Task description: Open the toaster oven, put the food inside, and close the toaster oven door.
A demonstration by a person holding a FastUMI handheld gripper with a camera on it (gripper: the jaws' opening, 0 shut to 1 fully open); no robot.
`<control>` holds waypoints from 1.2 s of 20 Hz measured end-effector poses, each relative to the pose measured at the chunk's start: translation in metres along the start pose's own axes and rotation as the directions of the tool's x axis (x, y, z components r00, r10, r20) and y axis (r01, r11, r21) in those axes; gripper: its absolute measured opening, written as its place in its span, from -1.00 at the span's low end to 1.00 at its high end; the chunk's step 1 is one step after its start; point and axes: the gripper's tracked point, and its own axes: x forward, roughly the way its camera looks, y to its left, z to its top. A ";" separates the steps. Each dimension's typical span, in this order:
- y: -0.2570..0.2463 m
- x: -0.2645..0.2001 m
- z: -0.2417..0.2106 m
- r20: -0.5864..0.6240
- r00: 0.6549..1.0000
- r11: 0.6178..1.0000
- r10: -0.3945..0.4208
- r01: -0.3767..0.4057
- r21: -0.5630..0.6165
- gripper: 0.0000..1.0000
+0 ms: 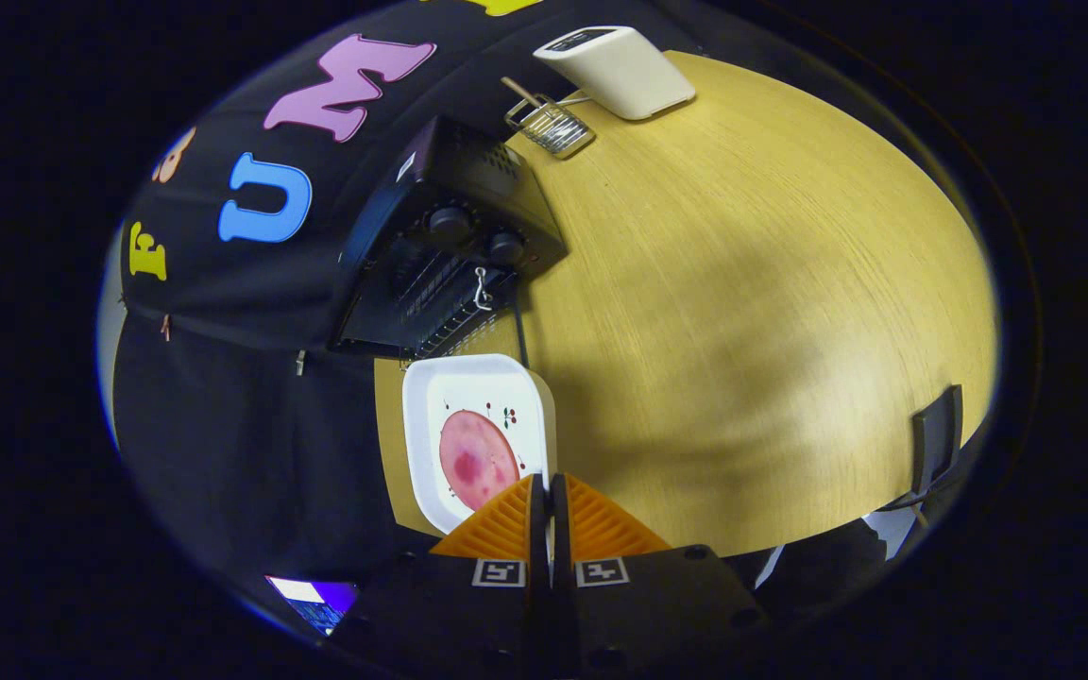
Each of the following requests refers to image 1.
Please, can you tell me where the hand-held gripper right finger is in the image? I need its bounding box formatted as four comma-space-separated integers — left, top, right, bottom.
552, 473, 772, 680

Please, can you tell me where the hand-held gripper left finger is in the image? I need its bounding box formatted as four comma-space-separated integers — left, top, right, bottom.
330, 474, 547, 680

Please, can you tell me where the pink ham slice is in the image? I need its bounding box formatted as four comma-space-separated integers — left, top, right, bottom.
438, 410, 521, 512

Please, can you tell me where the white square plate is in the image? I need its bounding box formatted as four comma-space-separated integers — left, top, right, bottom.
401, 354, 558, 536

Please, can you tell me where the black toaster oven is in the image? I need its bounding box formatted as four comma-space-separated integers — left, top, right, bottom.
330, 115, 570, 362

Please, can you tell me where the white toaster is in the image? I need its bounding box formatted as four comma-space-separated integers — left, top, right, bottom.
533, 25, 697, 122

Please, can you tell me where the lit laptop screen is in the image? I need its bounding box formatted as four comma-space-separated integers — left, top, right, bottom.
265, 575, 359, 637

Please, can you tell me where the black backdrop cloth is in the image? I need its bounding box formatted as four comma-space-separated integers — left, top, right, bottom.
111, 0, 696, 591

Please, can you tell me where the black chair back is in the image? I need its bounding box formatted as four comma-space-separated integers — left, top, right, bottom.
910, 384, 964, 499

